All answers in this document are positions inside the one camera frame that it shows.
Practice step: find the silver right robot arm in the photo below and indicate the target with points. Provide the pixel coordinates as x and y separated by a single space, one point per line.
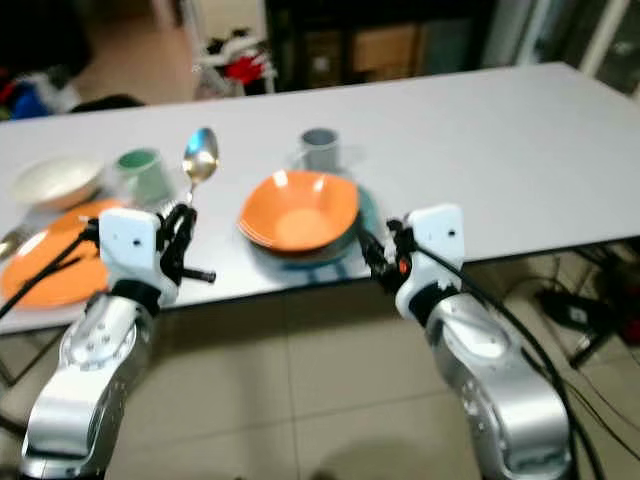
500 390

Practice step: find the red and white object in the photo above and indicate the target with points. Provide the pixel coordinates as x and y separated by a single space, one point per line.
248 68

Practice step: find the white bowl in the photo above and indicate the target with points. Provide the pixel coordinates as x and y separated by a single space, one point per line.
55 182

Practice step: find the black power strip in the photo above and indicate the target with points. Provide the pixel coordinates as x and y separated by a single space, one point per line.
575 310

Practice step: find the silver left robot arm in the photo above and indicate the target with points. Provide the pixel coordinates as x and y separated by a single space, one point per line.
90 380

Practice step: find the green mug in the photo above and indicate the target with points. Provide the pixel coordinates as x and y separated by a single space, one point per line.
145 178

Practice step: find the brown cardboard box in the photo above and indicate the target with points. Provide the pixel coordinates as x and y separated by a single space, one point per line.
385 48

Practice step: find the orange plate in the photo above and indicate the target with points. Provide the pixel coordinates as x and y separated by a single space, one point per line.
50 280

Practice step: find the golden metal spoon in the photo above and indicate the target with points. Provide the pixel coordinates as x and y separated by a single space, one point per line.
10 242

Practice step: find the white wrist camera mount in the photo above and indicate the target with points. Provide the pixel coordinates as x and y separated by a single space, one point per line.
130 250
435 250

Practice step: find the orange bowl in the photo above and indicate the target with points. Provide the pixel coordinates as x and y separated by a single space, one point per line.
298 212

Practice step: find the teal plate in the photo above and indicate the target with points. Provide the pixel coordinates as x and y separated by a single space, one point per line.
365 222

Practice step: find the shiny metal spoon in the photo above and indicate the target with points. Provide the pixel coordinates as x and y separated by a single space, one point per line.
201 156

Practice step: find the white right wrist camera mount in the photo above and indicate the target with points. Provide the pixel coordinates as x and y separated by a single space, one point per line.
435 250

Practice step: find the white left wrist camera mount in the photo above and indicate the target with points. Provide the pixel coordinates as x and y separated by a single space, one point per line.
130 250

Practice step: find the grey mug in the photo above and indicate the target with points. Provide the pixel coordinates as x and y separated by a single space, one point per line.
320 150

